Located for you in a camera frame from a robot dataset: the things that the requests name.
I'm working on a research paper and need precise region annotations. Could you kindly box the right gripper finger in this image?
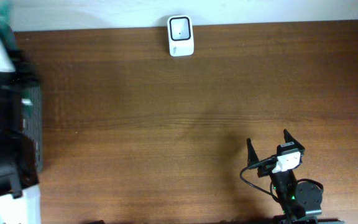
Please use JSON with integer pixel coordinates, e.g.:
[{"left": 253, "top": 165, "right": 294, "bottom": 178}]
[
  {"left": 246, "top": 138, "right": 259, "bottom": 166},
  {"left": 283, "top": 129, "right": 303, "bottom": 149}
]

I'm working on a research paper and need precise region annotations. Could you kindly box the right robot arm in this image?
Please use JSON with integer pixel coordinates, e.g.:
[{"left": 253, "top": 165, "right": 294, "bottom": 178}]
[{"left": 239, "top": 129, "right": 324, "bottom": 223}]

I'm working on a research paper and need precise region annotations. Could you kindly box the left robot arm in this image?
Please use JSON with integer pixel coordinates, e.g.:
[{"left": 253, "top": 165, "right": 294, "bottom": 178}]
[{"left": 0, "top": 24, "right": 42, "bottom": 223}]

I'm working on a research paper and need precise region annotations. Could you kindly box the white barcode scanner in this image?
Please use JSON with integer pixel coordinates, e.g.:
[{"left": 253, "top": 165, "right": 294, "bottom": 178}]
[{"left": 167, "top": 15, "right": 195, "bottom": 57}]

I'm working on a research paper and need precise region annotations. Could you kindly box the grey plastic mesh basket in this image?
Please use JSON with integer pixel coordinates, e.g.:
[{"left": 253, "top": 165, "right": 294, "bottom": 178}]
[{"left": 21, "top": 85, "right": 44, "bottom": 173}]

